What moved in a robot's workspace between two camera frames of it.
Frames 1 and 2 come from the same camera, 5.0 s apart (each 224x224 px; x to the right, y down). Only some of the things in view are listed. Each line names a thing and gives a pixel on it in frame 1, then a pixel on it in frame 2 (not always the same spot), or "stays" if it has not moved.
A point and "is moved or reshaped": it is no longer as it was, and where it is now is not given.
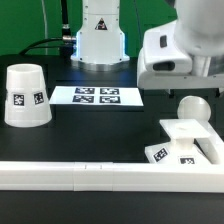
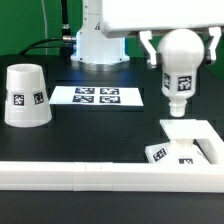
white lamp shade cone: [27, 101] stays
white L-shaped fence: [118, 176] stays
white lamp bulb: [193, 107] is moved or reshaped
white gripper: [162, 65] -> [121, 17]
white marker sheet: [96, 95] stays
